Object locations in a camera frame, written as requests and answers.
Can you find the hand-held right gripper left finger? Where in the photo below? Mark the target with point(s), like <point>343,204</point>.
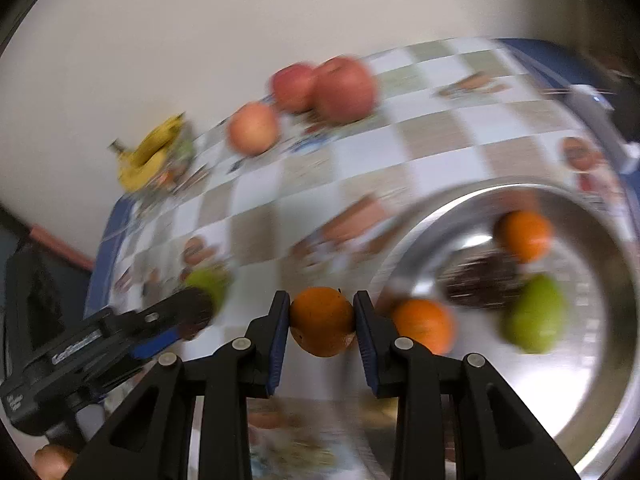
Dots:
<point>277,340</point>

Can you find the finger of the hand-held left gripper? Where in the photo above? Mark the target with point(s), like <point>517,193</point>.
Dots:
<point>155,346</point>
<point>160,315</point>

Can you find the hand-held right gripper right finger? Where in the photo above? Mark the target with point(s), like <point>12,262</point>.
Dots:
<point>367,342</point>

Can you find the small orange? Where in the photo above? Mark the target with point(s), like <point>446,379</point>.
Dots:
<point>322,320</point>

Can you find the medium orange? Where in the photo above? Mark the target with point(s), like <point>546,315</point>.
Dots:
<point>425,325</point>

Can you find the large dark wrinkled fruit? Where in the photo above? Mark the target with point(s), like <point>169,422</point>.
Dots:
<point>480,282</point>

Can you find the large green fruit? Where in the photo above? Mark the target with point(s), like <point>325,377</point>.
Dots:
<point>535,312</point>

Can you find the large orange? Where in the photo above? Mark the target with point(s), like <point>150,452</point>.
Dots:
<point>522,235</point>

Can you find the large steel basin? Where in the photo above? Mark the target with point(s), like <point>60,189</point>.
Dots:
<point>590,310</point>

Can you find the person's left hand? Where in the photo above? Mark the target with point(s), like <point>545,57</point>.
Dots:
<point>52,462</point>

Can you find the small green fruit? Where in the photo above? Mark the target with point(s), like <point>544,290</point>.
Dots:
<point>215,280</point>

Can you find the yellow banana bunch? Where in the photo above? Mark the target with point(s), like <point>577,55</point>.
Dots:
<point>150,157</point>

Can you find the clear plastic container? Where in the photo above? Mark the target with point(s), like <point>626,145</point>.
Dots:
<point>182,152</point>

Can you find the pale red apple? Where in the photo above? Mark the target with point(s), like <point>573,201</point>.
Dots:
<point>252,127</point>

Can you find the large red apple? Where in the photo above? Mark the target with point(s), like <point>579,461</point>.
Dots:
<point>345,90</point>

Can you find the white power strip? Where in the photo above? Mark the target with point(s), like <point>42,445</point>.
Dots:
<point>597,115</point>

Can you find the black power adapter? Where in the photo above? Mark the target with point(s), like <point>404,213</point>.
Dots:
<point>627,92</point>

